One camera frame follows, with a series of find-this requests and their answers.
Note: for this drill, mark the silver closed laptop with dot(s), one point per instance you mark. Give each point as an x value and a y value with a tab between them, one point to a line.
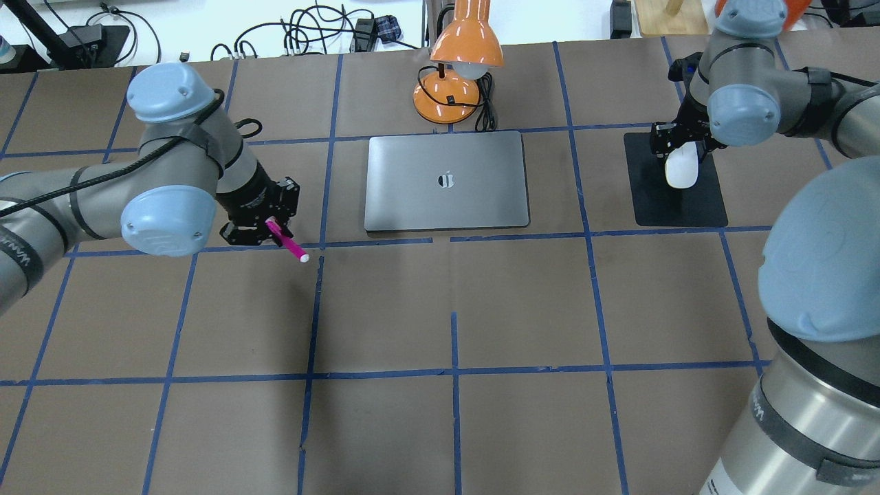
451	181

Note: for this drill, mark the black power adapter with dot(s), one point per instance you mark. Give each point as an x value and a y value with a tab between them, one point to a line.
620	19

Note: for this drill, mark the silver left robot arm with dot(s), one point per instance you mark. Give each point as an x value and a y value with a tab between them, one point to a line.
191	160

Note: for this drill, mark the white computer mouse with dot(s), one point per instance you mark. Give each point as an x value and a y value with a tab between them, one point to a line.
682	166

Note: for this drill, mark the black mousepad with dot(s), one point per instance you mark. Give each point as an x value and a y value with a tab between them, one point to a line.
680	191

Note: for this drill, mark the wooden stand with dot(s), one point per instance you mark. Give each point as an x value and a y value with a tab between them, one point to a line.
670	18

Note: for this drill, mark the orange desk lamp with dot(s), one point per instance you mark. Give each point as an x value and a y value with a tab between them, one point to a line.
458	83

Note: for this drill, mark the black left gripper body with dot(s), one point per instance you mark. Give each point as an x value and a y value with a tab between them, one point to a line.
252	194

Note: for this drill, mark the pink pen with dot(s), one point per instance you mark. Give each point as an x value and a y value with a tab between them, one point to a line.
285	239

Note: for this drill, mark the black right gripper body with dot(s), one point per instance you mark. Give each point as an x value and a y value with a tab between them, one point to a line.
688	112

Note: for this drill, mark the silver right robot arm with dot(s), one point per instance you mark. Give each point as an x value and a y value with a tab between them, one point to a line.
810	425

